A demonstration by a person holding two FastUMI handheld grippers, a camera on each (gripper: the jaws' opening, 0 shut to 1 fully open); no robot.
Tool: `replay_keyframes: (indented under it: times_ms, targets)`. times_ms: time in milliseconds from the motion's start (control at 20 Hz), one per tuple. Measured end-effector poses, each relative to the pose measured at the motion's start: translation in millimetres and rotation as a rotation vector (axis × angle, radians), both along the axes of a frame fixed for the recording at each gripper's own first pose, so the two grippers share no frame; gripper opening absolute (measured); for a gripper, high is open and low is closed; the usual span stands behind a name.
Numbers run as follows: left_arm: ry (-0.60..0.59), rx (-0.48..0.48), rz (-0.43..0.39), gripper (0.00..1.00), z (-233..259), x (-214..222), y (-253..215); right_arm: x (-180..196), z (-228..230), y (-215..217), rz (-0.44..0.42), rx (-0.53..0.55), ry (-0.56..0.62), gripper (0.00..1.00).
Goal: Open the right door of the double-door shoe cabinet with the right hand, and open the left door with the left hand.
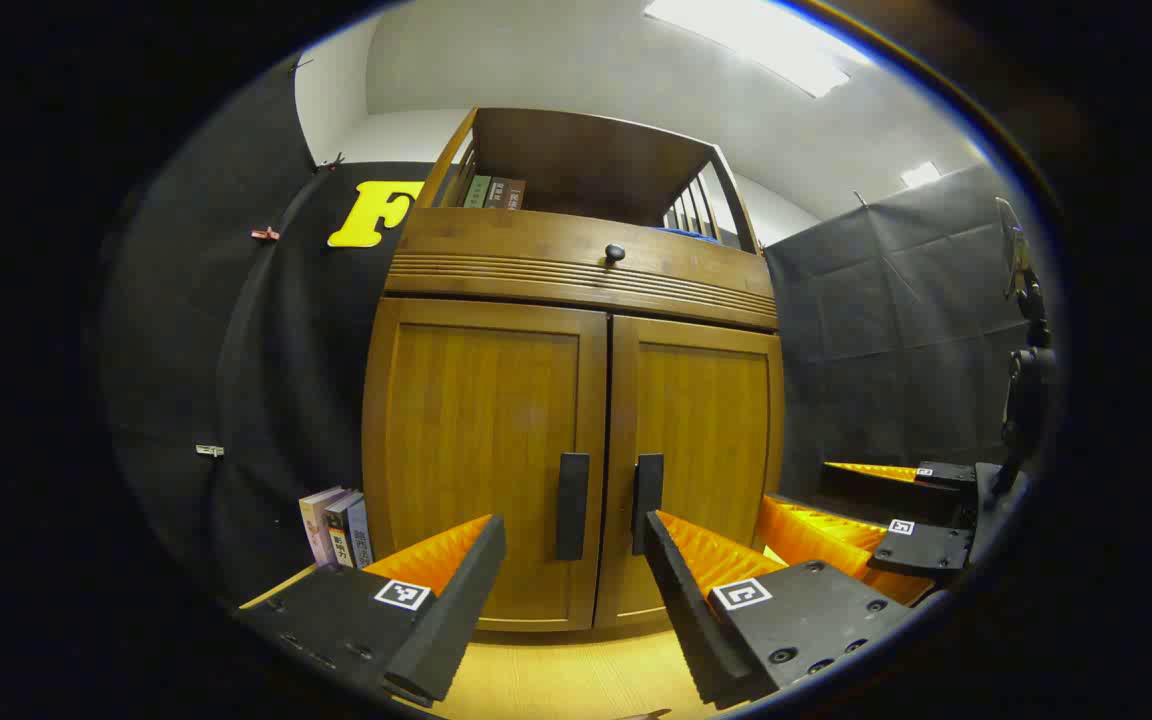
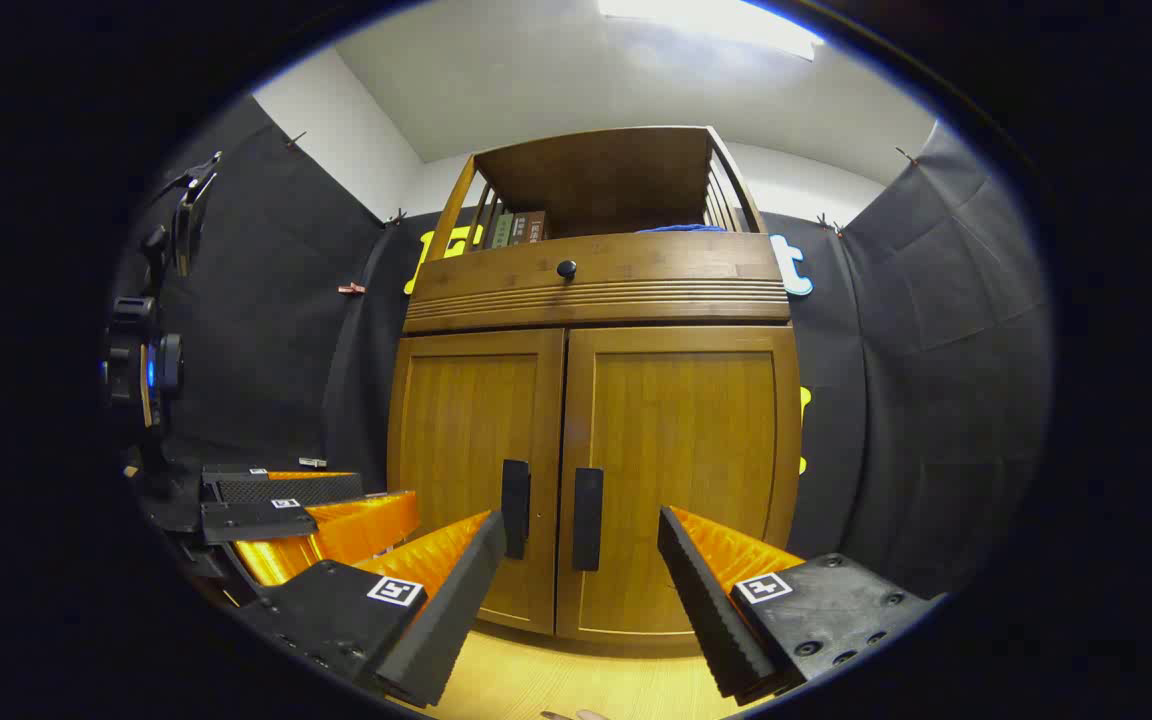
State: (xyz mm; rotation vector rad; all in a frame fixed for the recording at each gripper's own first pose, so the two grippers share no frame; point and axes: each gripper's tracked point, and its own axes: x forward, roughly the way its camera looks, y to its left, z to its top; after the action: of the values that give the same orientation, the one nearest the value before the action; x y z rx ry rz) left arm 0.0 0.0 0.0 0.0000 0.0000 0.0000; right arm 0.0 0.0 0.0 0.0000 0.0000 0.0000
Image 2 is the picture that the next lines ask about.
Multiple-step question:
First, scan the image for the wooden shoe cabinet door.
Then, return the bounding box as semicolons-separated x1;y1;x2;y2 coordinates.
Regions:
556;325;803;646
388;328;565;636

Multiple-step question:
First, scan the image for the wooden double-door shoe cabinet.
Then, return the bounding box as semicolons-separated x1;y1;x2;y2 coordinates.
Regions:
386;125;805;648

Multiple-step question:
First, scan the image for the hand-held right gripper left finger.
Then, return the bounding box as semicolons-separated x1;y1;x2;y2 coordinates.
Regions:
236;510;509;709

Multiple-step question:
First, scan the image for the black backdrop cloth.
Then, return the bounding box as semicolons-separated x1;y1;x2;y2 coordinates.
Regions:
111;95;1052;601

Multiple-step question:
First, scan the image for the black door handle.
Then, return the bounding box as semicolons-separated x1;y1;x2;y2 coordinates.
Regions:
501;459;532;559
572;467;605;572

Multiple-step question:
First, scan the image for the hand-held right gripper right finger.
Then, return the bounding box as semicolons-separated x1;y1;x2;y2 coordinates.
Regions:
656;505;942;706

